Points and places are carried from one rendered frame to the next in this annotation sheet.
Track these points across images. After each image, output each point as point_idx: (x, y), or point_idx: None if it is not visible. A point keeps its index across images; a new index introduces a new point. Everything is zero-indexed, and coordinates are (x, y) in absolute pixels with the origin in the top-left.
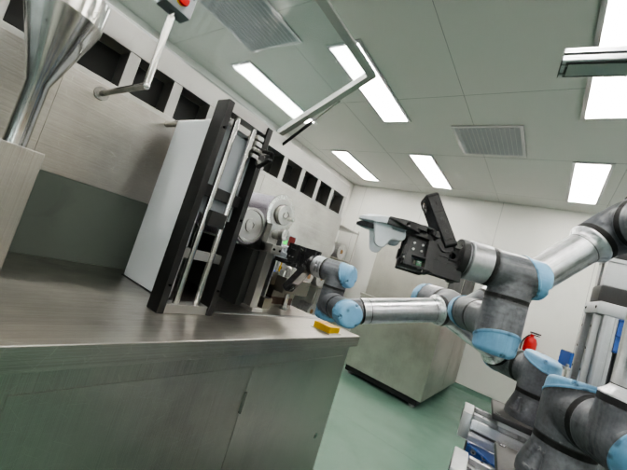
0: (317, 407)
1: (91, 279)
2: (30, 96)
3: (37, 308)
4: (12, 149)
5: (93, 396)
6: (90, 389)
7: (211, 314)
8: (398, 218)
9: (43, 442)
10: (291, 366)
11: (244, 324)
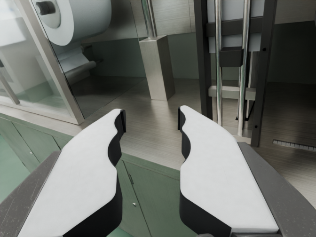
0: None
1: (213, 98)
2: (144, 10)
3: (148, 125)
4: (146, 43)
5: (151, 174)
6: (148, 171)
7: (256, 146)
8: (27, 180)
9: (143, 182)
10: None
11: (284, 169)
